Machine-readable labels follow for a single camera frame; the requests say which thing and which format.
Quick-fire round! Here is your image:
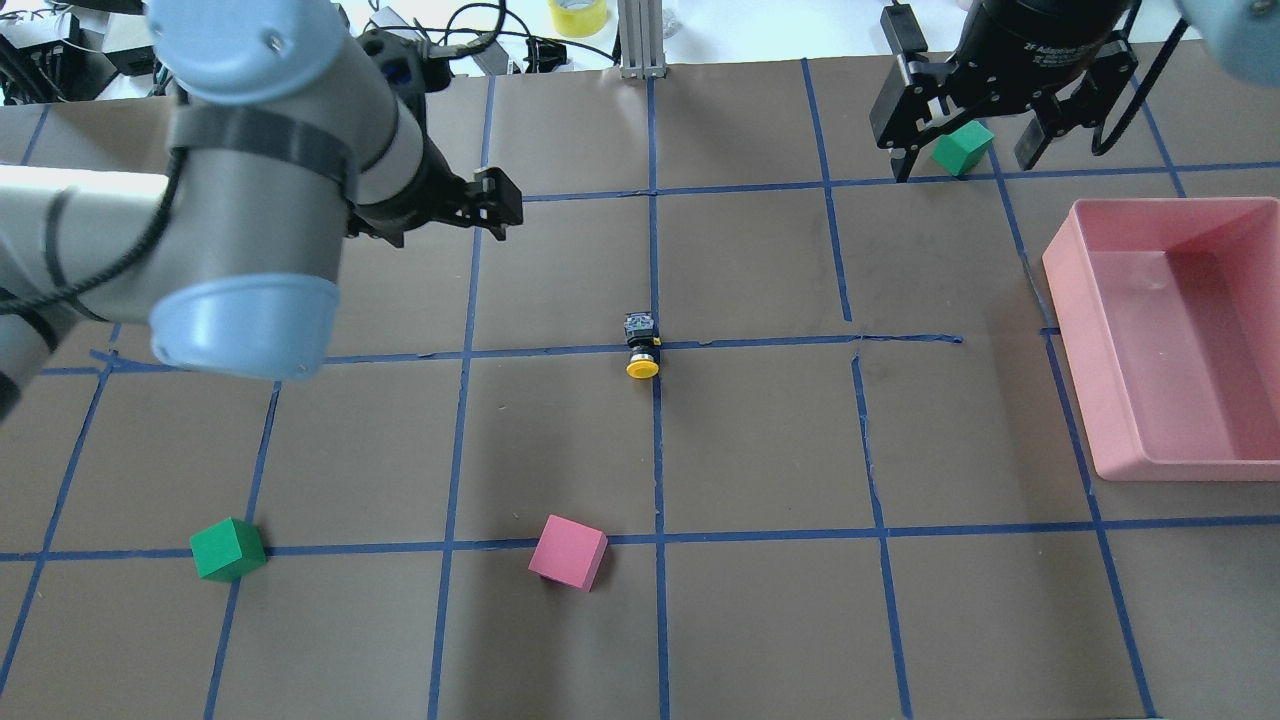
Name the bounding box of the green foam cube centre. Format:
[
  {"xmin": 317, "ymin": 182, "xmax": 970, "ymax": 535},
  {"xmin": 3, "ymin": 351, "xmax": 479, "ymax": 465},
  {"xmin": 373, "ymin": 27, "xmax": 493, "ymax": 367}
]
[{"xmin": 189, "ymin": 518, "xmax": 268, "ymax": 583}]

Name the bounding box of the yellow push button switch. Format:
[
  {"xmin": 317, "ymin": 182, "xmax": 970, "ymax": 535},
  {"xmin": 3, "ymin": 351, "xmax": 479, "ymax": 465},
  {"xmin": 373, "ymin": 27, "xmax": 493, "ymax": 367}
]
[{"xmin": 623, "ymin": 311, "xmax": 662, "ymax": 380}]

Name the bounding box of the pink plastic bin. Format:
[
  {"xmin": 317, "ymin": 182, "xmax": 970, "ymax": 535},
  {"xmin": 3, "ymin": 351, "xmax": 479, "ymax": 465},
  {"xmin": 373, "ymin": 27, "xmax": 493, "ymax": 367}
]
[{"xmin": 1043, "ymin": 197, "xmax": 1279, "ymax": 482}]

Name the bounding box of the yellow tape roll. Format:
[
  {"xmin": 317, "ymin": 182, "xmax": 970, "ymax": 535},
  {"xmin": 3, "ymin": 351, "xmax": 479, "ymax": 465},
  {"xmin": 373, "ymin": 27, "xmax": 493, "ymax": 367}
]
[{"xmin": 547, "ymin": 0, "xmax": 609, "ymax": 38}]

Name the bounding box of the aluminium frame post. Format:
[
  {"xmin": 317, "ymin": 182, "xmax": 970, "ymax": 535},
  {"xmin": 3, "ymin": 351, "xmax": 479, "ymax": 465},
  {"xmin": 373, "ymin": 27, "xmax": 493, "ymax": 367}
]
[{"xmin": 617, "ymin": 0, "xmax": 668, "ymax": 79}]

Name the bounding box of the green foam cube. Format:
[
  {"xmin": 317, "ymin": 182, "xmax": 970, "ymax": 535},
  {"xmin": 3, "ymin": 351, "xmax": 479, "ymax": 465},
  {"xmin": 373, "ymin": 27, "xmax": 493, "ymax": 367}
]
[
  {"xmin": 931, "ymin": 120, "xmax": 995, "ymax": 177},
  {"xmin": 189, "ymin": 518, "xmax": 268, "ymax": 583}
]

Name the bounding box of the green foam cube far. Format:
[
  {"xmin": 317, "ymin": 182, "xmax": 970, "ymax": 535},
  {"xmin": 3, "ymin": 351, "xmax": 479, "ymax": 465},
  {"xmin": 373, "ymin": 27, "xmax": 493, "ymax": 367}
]
[{"xmin": 931, "ymin": 120, "xmax": 995, "ymax": 177}]

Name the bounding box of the pink foam cube centre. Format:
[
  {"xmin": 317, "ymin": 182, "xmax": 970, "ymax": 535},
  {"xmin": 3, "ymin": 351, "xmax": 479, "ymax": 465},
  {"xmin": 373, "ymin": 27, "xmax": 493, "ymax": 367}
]
[{"xmin": 527, "ymin": 514, "xmax": 609, "ymax": 592}]

